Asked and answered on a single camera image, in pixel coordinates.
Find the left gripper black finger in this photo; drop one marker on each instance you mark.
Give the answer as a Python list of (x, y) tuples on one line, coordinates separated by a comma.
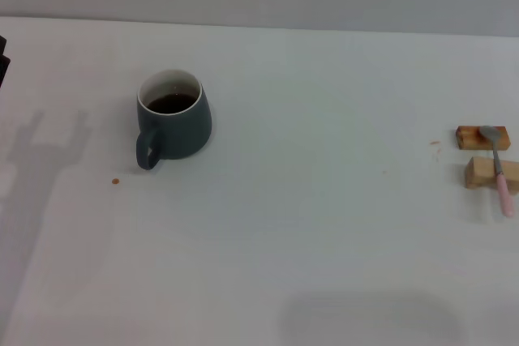
[(2, 44), (4, 70)]

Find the grey ceramic coffee cup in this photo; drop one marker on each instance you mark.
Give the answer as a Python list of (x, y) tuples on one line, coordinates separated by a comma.
[(182, 135)]

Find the coffee stained wooden block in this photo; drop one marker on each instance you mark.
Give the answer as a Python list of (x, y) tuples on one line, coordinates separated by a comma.
[(466, 139)]

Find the light plain wooden block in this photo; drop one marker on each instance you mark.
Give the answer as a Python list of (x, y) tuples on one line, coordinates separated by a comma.
[(480, 172)]

